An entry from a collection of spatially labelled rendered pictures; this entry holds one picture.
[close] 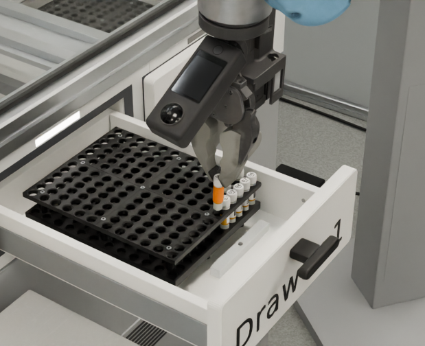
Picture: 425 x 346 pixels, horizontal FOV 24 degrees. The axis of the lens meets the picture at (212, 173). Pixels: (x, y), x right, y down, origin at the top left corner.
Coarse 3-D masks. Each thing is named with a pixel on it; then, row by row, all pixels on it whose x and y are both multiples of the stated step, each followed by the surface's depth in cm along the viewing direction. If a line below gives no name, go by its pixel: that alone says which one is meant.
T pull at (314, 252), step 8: (304, 240) 109; (328, 240) 109; (336, 240) 109; (296, 248) 108; (304, 248) 108; (312, 248) 108; (320, 248) 108; (328, 248) 108; (336, 248) 110; (296, 256) 107; (304, 256) 107; (312, 256) 106; (320, 256) 107; (328, 256) 108; (304, 264) 105; (312, 264) 105; (320, 264) 107; (304, 272) 105; (312, 272) 106
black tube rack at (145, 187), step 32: (96, 160) 124; (128, 160) 124; (160, 160) 123; (192, 160) 124; (32, 192) 119; (64, 192) 118; (96, 192) 118; (128, 192) 118; (160, 192) 118; (192, 192) 118; (64, 224) 118; (96, 224) 113; (128, 224) 114; (160, 224) 113; (192, 224) 113; (128, 256) 113; (160, 256) 109; (192, 256) 114
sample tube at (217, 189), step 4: (216, 176) 112; (216, 180) 111; (216, 184) 112; (220, 184) 112; (216, 188) 112; (220, 188) 112; (216, 192) 112; (220, 192) 112; (216, 196) 113; (220, 196) 113; (216, 200) 113; (220, 200) 113; (216, 204) 113; (220, 204) 114; (216, 208) 114; (220, 208) 114
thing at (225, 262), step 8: (256, 224) 121; (264, 224) 121; (248, 232) 120; (256, 232) 120; (264, 232) 121; (240, 240) 119; (248, 240) 119; (256, 240) 120; (232, 248) 118; (240, 248) 118; (248, 248) 119; (224, 256) 116; (232, 256) 116; (240, 256) 118; (216, 264) 115; (224, 264) 115; (232, 264) 117; (216, 272) 115; (224, 272) 115
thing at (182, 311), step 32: (96, 128) 132; (128, 128) 133; (32, 160) 124; (64, 160) 128; (0, 192) 120; (256, 192) 125; (288, 192) 121; (0, 224) 117; (32, 224) 114; (32, 256) 116; (64, 256) 112; (96, 256) 109; (96, 288) 111; (128, 288) 108; (160, 288) 105; (192, 288) 114; (160, 320) 107; (192, 320) 104
